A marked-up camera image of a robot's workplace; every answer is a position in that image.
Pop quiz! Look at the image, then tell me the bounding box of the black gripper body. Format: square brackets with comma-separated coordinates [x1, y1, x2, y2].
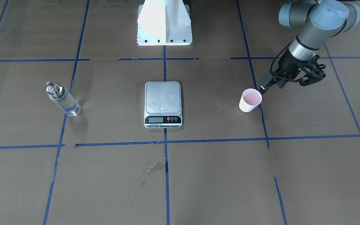
[277, 50, 316, 89]

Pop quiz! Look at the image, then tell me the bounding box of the clear glass sauce bottle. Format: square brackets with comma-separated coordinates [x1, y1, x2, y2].
[46, 81, 81, 116]

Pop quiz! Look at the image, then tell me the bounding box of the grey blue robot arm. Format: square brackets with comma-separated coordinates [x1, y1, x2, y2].
[259, 0, 360, 94]

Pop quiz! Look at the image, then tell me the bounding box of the silver digital kitchen scale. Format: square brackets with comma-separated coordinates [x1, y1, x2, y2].
[144, 81, 183, 128]

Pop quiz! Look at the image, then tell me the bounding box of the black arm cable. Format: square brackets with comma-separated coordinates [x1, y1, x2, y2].
[270, 44, 302, 82]

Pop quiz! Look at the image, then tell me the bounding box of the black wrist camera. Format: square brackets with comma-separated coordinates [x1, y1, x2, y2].
[299, 54, 326, 87]

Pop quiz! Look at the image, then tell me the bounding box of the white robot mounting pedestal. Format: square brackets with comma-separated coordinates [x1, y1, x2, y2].
[136, 0, 193, 46]

